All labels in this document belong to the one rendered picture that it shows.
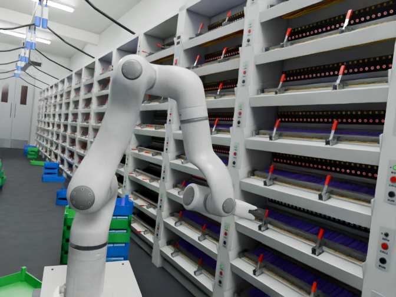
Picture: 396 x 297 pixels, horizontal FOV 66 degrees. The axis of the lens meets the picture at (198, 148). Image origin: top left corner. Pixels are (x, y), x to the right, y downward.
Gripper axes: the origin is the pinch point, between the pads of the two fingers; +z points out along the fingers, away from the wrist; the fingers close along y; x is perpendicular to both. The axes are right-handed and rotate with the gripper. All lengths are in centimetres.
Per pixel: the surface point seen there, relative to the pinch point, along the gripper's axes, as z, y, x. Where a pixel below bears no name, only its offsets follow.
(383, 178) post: 9.3, 35.2, 21.4
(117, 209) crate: -17, -86, -25
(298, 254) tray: 16.5, 9.4, -10.8
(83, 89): 1, -377, 75
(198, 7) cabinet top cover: -4, -89, 108
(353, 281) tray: 16.9, 30.3, -11.5
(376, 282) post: 15.4, 37.4, -8.4
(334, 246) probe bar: 21.3, 19.2, -3.9
